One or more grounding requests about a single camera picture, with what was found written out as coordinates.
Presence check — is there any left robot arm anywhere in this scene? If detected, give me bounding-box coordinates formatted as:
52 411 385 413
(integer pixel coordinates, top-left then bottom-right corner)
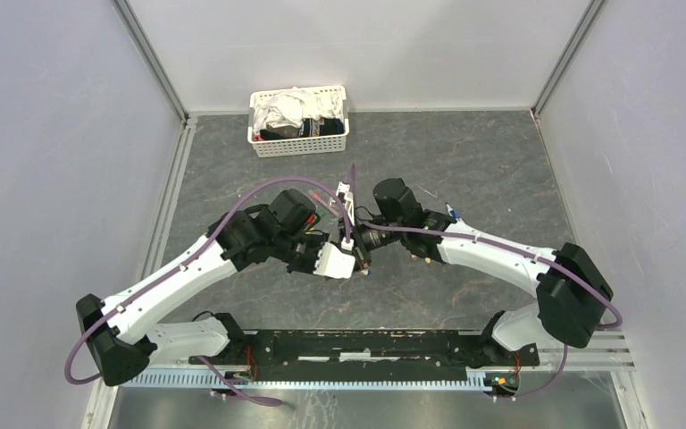
64 189 347 386

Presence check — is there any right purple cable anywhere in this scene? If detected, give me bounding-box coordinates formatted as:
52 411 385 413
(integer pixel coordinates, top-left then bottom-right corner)
347 163 623 401

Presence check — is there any purple cable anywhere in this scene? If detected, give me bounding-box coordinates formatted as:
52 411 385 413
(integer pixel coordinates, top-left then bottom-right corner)
63 176 355 408
347 163 623 401

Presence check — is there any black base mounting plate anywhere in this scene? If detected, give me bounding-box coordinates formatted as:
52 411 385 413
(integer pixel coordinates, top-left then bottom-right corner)
208 329 540 382

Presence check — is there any white plastic basket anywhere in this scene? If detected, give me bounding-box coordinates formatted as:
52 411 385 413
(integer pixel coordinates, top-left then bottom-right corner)
247 85 350 158

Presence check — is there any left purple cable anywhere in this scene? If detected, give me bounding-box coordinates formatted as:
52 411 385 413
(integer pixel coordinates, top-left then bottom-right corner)
63 176 355 408

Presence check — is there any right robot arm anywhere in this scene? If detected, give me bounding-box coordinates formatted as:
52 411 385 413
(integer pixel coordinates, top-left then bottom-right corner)
348 178 623 365

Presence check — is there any slotted cable duct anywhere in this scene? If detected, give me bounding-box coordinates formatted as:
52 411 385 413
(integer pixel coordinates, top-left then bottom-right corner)
119 369 489 392

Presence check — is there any black striped cloth in basket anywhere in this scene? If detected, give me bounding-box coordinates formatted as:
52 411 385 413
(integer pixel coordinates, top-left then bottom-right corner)
258 117 346 141

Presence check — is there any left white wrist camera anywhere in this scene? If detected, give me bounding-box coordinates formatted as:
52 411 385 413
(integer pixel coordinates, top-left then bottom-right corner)
313 242 356 279

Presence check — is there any white cloth in basket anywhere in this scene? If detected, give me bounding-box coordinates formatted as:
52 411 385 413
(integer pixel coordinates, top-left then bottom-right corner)
249 85 347 131

